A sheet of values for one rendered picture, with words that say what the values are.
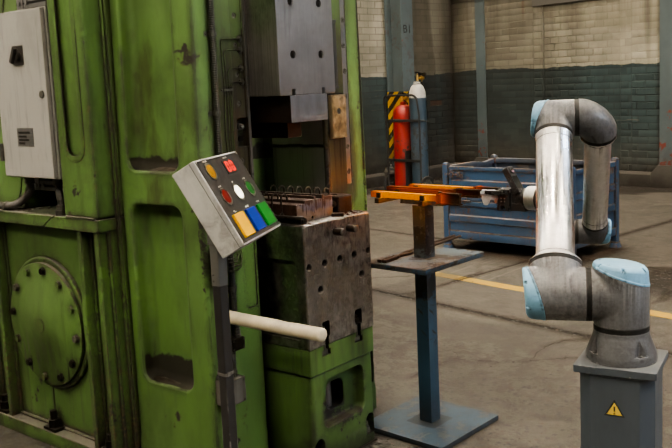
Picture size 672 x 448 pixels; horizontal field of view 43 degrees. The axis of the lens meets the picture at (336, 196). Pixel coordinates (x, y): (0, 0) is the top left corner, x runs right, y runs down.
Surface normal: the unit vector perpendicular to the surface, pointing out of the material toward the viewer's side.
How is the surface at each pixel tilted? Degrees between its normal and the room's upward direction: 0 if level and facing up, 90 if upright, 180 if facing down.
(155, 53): 89
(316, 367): 90
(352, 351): 90
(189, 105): 89
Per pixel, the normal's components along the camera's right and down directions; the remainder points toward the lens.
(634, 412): -0.48, 0.14
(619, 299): -0.25, 0.14
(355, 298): 0.77, 0.04
